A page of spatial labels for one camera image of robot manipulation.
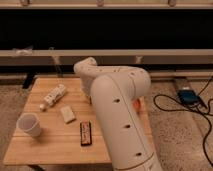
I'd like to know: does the white sponge block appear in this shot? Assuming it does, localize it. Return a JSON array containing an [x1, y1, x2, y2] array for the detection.
[[60, 106, 76, 124]]

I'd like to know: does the wooden table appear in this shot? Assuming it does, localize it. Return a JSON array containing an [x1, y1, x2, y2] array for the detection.
[[4, 78, 153, 165]]

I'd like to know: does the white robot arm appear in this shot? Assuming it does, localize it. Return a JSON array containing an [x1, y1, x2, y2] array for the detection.
[[74, 57, 163, 171]]

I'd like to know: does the black cable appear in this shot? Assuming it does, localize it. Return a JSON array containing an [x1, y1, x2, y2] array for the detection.
[[153, 75, 213, 168]]

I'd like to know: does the white plastic bottle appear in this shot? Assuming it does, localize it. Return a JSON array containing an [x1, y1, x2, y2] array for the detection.
[[39, 84, 66, 111]]

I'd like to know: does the white wall rail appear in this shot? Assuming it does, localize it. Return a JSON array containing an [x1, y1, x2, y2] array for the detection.
[[0, 49, 213, 65]]

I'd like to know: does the blue power adapter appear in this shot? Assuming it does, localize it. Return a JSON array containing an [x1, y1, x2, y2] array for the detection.
[[178, 90, 199, 105]]

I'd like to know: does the orange bowl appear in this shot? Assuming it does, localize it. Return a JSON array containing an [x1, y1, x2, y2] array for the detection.
[[132, 99, 141, 113]]

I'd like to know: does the black candy bar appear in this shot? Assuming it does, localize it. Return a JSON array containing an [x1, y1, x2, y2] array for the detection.
[[80, 122, 92, 146]]

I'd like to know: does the clear plastic cup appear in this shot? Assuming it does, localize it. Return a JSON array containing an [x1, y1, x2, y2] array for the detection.
[[16, 113, 42, 138]]

